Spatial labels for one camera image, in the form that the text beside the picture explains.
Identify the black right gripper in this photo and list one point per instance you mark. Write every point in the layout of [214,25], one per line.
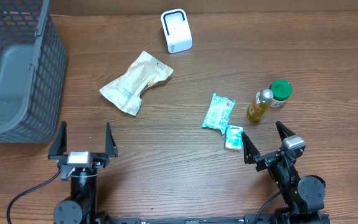
[252,153]

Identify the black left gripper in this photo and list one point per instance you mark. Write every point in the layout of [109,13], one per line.
[60,144]

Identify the small teal white box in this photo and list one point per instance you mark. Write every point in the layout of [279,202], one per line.
[233,137]

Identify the yellow Vim dish soap bottle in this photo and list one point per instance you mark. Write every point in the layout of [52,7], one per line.
[260,104]

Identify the green-capped white bottle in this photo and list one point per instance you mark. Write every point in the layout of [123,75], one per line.
[282,90]

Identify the light teal snack packet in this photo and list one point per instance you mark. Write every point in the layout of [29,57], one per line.
[218,114]

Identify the cream brown bread bag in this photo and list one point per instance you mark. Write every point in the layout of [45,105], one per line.
[125,91]

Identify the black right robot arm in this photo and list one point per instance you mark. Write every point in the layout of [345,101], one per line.
[299,199]

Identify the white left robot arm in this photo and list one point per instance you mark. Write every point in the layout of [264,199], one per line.
[81,205]

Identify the white barcode scanner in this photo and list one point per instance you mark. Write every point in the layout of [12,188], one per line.
[176,30]

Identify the dark grey plastic basket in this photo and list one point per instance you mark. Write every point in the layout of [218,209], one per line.
[33,63]

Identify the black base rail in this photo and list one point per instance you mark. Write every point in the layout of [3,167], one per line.
[197,221]

